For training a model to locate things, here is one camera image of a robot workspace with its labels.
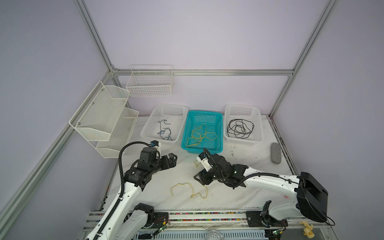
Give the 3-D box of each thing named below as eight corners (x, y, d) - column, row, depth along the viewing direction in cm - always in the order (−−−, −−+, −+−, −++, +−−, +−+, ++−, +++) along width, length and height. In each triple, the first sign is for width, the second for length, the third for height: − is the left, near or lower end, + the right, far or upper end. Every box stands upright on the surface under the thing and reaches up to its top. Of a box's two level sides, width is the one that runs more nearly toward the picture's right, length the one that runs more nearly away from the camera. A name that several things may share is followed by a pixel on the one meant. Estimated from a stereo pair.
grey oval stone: (270, 162, 97) (272, 159, 95) (270, 144, 106) (272, 142, 103) (279, 164, 96) (281, 162, 93) (278, 146, 105) (280, 144, 102)
